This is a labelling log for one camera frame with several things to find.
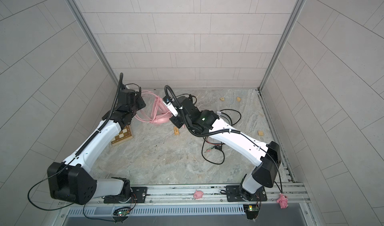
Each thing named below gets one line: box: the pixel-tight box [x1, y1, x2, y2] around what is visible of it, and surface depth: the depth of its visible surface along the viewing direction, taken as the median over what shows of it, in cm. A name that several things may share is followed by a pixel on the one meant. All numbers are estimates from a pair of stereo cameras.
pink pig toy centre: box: [193, 189, 204, 199], surface depth 72 cm
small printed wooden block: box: [174, 126, 180, 136], surface depth 94 cm
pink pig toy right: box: [276, 193, 289, 209], surface depth 69 cm
